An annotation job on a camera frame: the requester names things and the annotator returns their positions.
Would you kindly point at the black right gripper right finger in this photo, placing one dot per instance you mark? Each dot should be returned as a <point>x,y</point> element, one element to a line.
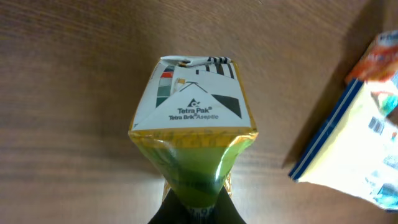
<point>224,211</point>

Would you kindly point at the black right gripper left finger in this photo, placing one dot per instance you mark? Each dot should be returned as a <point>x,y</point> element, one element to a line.
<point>171,211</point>

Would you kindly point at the green orange juice carton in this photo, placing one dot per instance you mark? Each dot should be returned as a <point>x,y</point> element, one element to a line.
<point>192,122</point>

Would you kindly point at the cream yellow snack bag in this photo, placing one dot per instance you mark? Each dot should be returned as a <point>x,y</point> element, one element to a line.
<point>354,151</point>

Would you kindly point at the teal small drink carton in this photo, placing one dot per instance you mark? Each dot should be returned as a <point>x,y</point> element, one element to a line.
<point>387,103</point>

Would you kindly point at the orange small drink carton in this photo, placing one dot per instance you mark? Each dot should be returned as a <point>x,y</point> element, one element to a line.
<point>379,62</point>

